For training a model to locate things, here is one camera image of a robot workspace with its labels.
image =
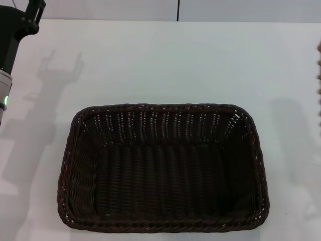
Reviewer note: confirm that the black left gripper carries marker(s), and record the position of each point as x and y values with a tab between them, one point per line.
10	32

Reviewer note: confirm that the dark brown woven rectangular basket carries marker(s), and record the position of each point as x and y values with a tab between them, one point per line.
165	170

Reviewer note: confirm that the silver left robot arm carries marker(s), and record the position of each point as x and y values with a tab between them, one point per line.
4	90

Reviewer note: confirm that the orange striped bread loaf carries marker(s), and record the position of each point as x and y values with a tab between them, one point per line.
319	75

